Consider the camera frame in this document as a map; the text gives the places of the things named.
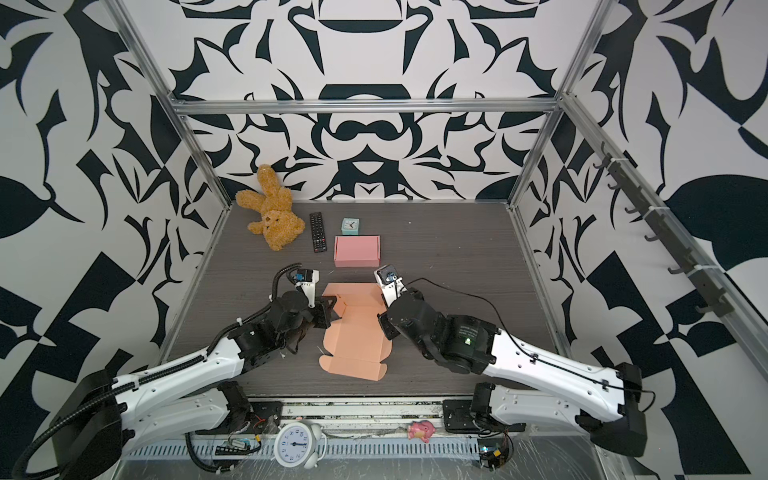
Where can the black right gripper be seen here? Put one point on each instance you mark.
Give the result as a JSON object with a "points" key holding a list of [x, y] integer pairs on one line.
{"points": [[387, 323]]}

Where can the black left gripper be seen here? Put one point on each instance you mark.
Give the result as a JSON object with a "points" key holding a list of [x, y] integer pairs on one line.
{"points": [[326, 305]]}

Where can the orange cardboard box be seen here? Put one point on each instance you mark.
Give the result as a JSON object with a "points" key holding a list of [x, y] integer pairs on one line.
{"points": [[355, 343]]}

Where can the pink cardboard box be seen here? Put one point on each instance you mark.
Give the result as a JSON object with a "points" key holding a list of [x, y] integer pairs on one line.
{"points": [[357, 251]]}

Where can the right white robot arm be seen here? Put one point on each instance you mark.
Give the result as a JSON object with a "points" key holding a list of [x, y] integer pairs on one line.
{"points": [[604, 402]]}

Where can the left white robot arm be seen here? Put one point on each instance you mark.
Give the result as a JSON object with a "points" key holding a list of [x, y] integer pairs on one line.
{"points": [[106, 418]]}

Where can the black remote control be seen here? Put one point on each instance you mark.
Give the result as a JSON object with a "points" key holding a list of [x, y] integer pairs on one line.
{"points": [[318, 235]]}

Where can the small teal alarm clock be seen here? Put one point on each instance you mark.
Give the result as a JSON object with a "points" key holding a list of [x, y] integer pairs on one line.
{"points": [[350, 226]]}

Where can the brown plush bunny toy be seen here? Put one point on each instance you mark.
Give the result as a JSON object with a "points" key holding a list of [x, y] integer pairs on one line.
{"points": [[279, 225]]}

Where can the small pink toy figure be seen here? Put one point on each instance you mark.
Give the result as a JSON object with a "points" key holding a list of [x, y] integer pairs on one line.
{"points": [[421, 430]]}

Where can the white round alarm clock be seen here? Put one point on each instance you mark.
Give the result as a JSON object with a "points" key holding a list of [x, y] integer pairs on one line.
{"points": [[300, 444]]}

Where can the right green circuit board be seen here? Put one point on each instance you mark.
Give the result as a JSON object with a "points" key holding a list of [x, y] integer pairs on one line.
{"points": [[494, 451]]}

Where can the green circuit board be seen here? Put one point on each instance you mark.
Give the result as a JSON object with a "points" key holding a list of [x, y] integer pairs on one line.
{"points": [[239, 447], [494, 451]]}

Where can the left green circuit board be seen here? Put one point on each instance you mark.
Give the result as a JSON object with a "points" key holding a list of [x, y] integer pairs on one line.
{"points": [[239, 447]]}

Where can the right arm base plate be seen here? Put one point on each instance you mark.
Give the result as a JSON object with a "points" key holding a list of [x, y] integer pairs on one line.
{"points": [[459, 418]]}

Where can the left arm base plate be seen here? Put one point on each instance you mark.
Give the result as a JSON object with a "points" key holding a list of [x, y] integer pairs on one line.
{"points": [[262, 417]]}

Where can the white slotted cable duct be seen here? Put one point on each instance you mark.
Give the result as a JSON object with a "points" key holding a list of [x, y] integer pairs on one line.
{"points": [[459, 448]]}

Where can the black wall hook rail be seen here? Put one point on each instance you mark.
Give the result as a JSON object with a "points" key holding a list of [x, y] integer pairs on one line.
{"points": [[709, 280]]}

